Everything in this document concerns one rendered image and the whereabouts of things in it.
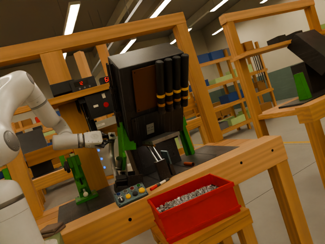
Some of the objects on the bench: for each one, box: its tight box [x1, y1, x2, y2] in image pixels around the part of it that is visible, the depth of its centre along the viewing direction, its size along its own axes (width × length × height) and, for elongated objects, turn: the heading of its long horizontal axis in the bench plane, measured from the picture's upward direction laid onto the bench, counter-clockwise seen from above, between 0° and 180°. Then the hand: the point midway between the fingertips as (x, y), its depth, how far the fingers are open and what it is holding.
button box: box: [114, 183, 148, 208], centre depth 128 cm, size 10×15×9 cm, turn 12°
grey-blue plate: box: [161, 151, 176, 176], centre depth 150 cm, size 10×2×14 cm, turn 102°
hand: (110, 138), depth 156 cm, fingers closed on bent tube, 3 cm apart
